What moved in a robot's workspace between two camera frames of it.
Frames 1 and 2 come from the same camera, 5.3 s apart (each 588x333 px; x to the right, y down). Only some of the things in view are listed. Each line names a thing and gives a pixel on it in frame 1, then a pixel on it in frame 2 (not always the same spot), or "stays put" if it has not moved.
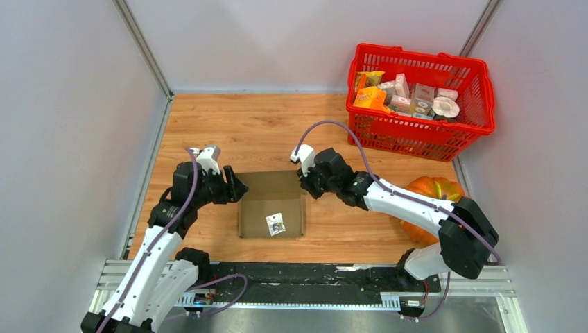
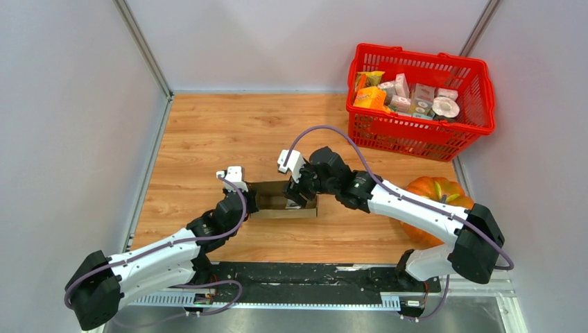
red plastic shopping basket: (426, 137) stays put
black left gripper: (231, 192) -> (251, 199)
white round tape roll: (443, 106) stays put
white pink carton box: (401, 87) stays put
